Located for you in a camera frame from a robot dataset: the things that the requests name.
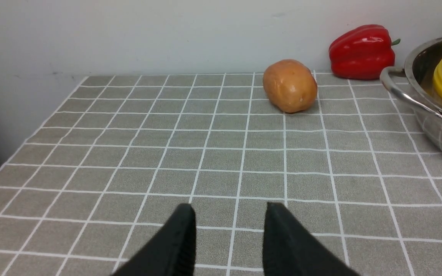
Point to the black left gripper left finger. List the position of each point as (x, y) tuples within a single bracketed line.
[(170, 252)]

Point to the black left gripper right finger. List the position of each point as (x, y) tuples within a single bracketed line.
[(291, 250)]

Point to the stainless steel pot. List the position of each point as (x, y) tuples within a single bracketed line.
[(412, 84)]

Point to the grey checked tablecloth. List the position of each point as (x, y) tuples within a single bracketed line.
[(106, 170)]

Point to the brown potato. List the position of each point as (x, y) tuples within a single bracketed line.
[(290, 86)]

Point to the red bell pepper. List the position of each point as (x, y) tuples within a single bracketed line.
[(362, 53)]

